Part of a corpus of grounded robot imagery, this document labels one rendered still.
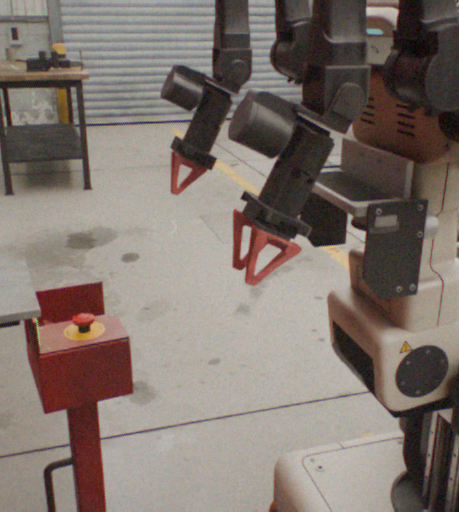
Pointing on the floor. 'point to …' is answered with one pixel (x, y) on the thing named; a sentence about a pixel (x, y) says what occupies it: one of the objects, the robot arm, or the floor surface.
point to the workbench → (50, 133)
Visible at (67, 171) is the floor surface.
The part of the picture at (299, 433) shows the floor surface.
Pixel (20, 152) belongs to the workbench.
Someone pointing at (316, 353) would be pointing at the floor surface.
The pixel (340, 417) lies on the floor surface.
